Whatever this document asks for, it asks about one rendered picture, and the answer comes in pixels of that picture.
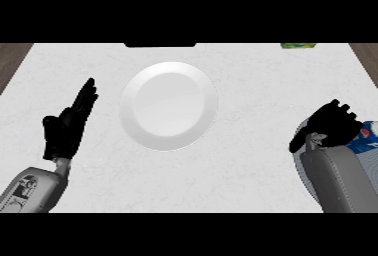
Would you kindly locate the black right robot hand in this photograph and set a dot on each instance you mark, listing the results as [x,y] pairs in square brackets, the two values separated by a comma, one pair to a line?
[334,123]

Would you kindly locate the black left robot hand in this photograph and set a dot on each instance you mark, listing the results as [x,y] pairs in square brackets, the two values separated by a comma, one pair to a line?
[63,130]

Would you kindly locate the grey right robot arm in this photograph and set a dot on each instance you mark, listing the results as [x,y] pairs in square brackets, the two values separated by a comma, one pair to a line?
[340,180]

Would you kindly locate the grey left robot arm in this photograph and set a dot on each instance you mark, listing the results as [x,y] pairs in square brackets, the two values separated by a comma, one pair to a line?
[31,191]

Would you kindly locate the white oval plate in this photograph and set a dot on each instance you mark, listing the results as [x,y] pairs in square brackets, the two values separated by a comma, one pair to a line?
[168,106]

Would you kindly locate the blue soda can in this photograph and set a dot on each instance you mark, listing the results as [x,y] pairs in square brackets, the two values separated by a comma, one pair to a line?
[368,135]

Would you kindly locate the green and yellow box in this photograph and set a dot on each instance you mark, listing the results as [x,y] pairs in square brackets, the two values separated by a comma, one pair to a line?
[298,45]

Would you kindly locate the black appliance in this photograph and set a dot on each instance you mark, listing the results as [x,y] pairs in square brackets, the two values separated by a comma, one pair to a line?
[159,44]

